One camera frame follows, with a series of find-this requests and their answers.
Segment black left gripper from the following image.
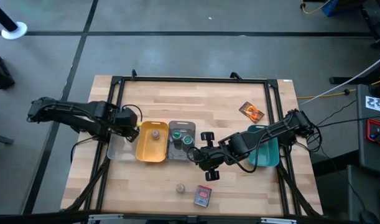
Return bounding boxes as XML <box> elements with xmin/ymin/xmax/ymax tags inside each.
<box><xmin>113</xmin><ymin>108</ymin><xmax>141</xmax><ymax>143</ymax></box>

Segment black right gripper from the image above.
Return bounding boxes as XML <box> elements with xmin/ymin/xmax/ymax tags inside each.
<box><xmin>192</xmin><ymin>131</ymin><xmax>228</xmax><ymax>182</ymax></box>

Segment red and blue spice tin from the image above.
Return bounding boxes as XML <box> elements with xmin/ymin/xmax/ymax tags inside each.
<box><xmin>193</xmin><ymin>184</ymin><xmax>213</xmax><ymax>208</ymax></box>

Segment orange spice packet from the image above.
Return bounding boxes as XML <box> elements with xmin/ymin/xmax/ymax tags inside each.
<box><xmin>238</xmin><ymin>101</ymin><xmax>266</xmax><ymax>124</ymax></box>

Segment clear plastic tray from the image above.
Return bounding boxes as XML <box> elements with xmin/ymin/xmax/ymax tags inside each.
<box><xmin>107</xmin><ymin>124</ymin><xmax>141</xmax><ymax>162</ymax></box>

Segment green-lid spice jar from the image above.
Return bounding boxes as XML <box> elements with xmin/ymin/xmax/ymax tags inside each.
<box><xmin>170</xmin><ymin>129</ymin><xmax>183</xmax><ymax>146</ymax></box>
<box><xmin>182</xmin><ymin>134</ymin><xmax>195</xmax><ymax>152</ymax></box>

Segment yellow plastic tray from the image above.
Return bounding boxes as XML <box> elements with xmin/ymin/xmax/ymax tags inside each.
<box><xmin>135</xmin><ymin>121</ymin><xmax>169</xmax><ymax>163</ymax></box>

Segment grey plastic tray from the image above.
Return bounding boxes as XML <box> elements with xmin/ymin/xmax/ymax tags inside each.
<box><xmin>167</xmin><ymin>120</ymin><xmax>197</xmax><ymax>162</ymax></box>

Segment teal plastic tray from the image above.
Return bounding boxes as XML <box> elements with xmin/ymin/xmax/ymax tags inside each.
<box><xmin>247</xmin><ymin>124</ymin><xmax>280</xmax><ymax>168</ymax></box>

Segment black bag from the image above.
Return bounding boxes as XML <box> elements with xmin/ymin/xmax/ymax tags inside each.
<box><xmin>0</xmin><ymin>49</ymin><xmax>16</xmax><ymax>90</ymax></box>

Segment black cabinet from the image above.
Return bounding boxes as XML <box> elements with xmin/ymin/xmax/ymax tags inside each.
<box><xmin>356</xmin><ymin>83</ymin><xmax>380</xmax><ymax>169</ymax></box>

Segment black pole with white base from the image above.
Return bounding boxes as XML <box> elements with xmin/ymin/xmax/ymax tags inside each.
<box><xmin>0</xmin><ymin>0</ymin><xmax>28</xmax><ymax>40</ymax></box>

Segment dark grey cabinet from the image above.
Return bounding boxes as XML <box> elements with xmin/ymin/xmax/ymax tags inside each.
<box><xmin>346</xmin><ymin>164</ymin><xmax>380</xmax><ymax>224</ymax></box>

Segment red framed box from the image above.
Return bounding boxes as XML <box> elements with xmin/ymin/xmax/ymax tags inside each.
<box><xmin>365</xmin><ymin>118</ymin><xmax>380</xmax><ymax>147</ymax></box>

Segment white printed sticker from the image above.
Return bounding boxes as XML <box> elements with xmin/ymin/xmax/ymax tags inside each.
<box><xmin>365</xmin><ymin>95</ymin><xmax>380</xmax><ymax>113</ymax></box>

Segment blue box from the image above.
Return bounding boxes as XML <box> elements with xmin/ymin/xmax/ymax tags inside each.
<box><xmin>320</xmin><ymin>0</ymin><xmax>366</xmax><ymax>17</ymax></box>

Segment black stand legs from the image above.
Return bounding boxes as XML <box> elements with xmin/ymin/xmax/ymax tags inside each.
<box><xmin>329</xmin><ymin>0</ymin><xmax>380</xmax><ymax>85</ymax></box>

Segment black aluminium table frame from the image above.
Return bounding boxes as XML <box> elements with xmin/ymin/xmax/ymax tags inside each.
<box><xmin>63</xmin><ymin>68</ymin><xmax>323</xmax><ymax>218</ymax></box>

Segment silver metal bracket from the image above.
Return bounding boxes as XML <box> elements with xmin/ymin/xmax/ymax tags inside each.
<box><xmin>260</xmin><ymin>217</ymin><xmax>298</xmax><ymax>224</ymax></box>
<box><xmin>88</xmin><ymin>213</ymin><xmax>124</xmax><ymax>224</ymax></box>

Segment yellow floor cable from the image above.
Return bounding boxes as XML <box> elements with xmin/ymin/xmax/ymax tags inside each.
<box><xmin>297</xmin><ymin>77</ymin><xmax>380</xmax><ymax>100</ymax></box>

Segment dark grey floor bracket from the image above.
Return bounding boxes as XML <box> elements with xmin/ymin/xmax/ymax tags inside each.
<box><xmin>0</xmin><ymin>132</ymin><xmax>15</xmax><ymax>146</ymax></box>

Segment white cable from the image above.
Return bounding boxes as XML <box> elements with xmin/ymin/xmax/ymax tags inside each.
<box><xmin>298</xmin><ymin>52</ymin><xmax>380</xmax><ymax>105</ymax></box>

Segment yellow cable with black plug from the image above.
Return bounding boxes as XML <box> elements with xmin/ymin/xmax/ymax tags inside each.
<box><xmin>300</xmin><ymin>0</ymin><xmax>332</xmax><ymax>15</ymax></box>

